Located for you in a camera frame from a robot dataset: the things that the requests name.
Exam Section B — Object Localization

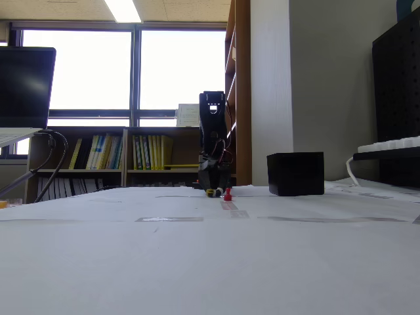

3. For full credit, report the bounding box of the black orange robot base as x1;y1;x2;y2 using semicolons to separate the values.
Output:
192;178;238;191

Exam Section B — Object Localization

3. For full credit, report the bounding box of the black square tray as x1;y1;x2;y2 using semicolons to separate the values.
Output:
266;151;326;197

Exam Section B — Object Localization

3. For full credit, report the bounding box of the wide yellow binder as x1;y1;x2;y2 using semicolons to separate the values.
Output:
160;135;174;171

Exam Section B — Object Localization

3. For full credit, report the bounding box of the framed white paper sign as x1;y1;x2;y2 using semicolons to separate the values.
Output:
176;103;201;127

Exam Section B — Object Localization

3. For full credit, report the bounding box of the white paper table cover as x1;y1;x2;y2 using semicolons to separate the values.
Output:
0;178;420;315

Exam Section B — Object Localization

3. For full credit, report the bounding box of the tall wooden bookshelf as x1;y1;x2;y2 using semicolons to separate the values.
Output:
224;0;253;186

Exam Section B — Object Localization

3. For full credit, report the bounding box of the green white paperback book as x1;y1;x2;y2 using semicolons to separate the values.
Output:
108;135;124;171

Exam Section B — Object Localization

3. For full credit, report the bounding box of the yellow paperback book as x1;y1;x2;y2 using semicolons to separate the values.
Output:
99;133;114;171

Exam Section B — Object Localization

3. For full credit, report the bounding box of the white blue paperback book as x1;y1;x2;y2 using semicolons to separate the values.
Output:
85;135;100;171

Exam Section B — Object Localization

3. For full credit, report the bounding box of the yellow leaning book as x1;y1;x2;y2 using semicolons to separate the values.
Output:
68;138;83;171

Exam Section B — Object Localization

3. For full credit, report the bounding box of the black power strip tray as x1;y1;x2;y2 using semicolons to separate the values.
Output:
352;148;420;162

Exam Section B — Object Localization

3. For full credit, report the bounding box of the white power strip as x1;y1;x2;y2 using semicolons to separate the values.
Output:
357;136;420;154

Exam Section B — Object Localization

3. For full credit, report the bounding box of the ceiling light panel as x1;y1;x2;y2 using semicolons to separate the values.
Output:
104;0;144;24

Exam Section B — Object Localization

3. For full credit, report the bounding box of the black pegboard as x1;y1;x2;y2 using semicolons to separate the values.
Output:
371;5;420;190

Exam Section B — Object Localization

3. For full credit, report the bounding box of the laptop computer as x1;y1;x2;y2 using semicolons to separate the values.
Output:
0;47;56;149

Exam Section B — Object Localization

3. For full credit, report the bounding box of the dark blue container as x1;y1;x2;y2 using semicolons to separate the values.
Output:
395;0;420;22

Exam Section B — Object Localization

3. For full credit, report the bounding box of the red white servo cable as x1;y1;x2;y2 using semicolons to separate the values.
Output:
209;100;235;165

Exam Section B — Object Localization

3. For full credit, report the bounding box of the dark window frame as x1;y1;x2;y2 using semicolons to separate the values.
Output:
9;22;228;128

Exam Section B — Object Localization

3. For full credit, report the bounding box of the white power strip cable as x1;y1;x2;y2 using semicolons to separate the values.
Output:
345;156;362;188

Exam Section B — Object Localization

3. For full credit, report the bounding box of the thick black laptop cable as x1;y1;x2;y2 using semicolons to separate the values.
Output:
34;130;69;203

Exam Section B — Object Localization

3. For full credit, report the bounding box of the thin black laptop cable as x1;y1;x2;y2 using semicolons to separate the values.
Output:
0;133;56;195

